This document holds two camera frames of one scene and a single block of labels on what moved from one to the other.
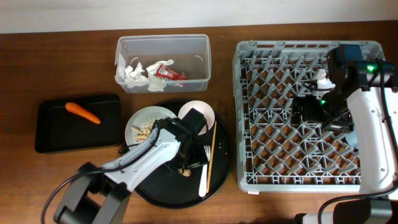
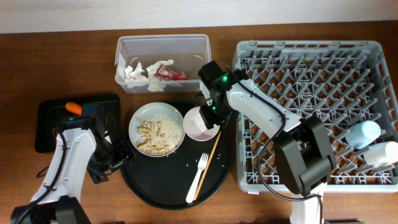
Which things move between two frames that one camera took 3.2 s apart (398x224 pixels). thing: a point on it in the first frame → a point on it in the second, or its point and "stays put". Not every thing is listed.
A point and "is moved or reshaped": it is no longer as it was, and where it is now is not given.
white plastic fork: [203, 185] → [202, 164]
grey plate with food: [140, 124] stays put
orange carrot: [82, 112] stays put
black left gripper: [199, 155] → [96, 172]
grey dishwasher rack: [275, 155] stays put
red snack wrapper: [162, 71] stays put
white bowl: [202, 107] is moved or reshaped
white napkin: [136, 76] stays put
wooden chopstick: [211, 158] → [208, 165]
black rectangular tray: [60, 129] stays put
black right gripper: [296, 102] → [209, 121]
